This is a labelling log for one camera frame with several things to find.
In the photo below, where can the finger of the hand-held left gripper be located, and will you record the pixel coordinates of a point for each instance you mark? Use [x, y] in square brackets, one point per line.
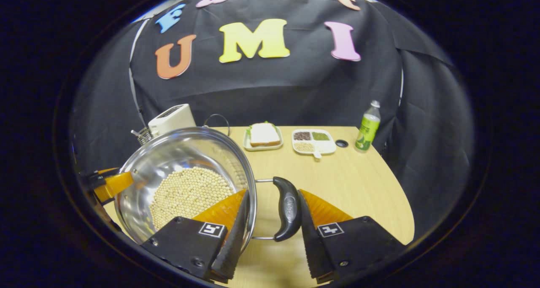
[114, 184]
[107, 170]

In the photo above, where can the stainless steel pot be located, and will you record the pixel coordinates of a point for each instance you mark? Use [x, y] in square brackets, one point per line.
[168, 153]

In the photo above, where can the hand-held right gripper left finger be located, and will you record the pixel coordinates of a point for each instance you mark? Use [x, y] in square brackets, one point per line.
[236, 241]

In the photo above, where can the green drink bottle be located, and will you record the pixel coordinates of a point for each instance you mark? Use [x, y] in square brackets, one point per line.
[368, 127]

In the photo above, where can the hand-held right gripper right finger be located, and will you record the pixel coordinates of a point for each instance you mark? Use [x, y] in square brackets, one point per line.
[312, 250]

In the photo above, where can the white toaster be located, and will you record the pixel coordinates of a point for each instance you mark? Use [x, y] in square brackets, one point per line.
[171, 119]

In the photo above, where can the pale green sandwich plate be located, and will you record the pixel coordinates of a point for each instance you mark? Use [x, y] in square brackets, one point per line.
[263, 148]

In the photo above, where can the pile of soybeans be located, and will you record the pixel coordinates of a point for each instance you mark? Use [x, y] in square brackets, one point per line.
[190, 195]

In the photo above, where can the white divided dish with beans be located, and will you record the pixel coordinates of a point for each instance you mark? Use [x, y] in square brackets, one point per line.
[314, 146]

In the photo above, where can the white bread sandwich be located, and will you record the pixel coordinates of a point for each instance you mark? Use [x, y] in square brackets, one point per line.
[263, 135]

